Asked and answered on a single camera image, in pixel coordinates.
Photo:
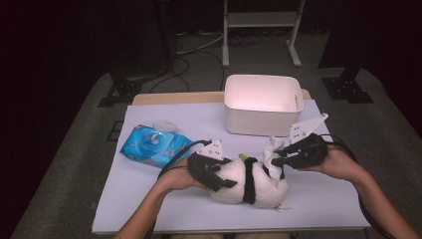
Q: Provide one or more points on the wooden table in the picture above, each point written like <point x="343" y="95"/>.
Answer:
<point x="172" y="98"/>

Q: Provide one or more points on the white wet wipe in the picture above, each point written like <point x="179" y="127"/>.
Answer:
<point x="154" y="139"/>
<point x="272" y="149"/>

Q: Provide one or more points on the panda plush toy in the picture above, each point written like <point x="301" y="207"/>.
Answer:
<point x="232" y="189"/>

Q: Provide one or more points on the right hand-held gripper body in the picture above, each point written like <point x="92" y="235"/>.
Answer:
<point x="313" y="152"/>

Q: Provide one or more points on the person's left hand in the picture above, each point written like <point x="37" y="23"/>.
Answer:
<point x="177" y="176"/>

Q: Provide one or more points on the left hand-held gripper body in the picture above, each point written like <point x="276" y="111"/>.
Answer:
<point x="199" y="167"/>

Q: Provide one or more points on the white metal stand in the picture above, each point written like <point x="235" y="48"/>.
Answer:
<point x="258" y="19"/>

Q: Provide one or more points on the white table mat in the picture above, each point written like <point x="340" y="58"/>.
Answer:
<point x="185" y="215"/>

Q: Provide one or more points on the person's right hand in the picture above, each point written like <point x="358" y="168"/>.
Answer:
<point x="341" y="166"/>

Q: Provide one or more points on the blue wet wipes packet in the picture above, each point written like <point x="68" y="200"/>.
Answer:
<point x="136" y="146"/>

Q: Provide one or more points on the white plastic storage bin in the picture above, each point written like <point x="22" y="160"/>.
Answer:
<point x="262" y="122"/>

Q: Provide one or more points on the black stand base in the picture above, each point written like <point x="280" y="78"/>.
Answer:
<point x="122" y="91"/>
<point x="345" y="89"/>

